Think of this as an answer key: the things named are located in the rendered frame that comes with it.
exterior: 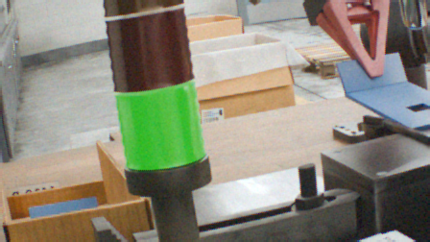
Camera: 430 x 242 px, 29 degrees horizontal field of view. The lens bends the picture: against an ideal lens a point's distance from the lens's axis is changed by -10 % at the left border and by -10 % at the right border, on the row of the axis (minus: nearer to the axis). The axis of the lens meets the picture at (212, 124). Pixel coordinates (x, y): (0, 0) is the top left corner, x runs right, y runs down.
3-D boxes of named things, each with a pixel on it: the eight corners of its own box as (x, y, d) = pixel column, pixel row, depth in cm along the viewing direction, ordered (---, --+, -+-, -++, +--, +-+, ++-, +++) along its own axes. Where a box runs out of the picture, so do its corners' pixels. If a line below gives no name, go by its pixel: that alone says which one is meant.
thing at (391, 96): (399, 82, 83) (396, 52, 82) (475, 116, 69) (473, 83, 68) (339, 93, 81) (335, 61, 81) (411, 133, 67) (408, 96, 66)
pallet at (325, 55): (399, 48, 804) (397, 33, 801) (445, 59, 708) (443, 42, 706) (284, 65, 779) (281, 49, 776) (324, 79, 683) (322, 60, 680)
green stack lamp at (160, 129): (194, 143, 44) (184, 74, 44) (216, 158, 41) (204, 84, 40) (118, 157, 44) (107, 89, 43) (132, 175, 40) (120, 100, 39)
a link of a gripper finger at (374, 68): (352, 75, 78) (321, -19, 80) (331, 98, 85) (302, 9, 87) (413, 63, 79) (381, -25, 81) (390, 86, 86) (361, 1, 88)
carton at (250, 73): (322, 145, 422) (307, 38, 412) (190, 171, 410) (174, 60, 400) (281, 122, 485) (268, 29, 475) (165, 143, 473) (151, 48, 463)
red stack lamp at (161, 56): (183, 71, 44) (175, 4, 43) (204, 80, 40) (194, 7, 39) (107, 86, 43) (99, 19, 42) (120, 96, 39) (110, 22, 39)
